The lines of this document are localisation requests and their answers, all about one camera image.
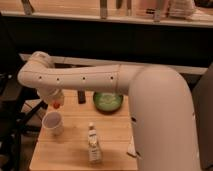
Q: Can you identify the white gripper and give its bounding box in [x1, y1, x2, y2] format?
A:
[37, 88, 64, 105]

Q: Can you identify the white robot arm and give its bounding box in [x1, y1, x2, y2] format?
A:
[18, 51, 201, 171]

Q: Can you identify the dark brown chocolate bar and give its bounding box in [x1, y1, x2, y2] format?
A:
[77, 91, 86, 104]

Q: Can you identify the green bowl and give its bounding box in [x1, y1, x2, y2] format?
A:
[93, 92, 123, 112]

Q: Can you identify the white squeeze bottle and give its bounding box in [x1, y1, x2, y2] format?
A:
[88, 122, 102, 163]

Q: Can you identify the black stand at left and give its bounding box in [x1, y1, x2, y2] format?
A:
[0, 13, 47, 171]

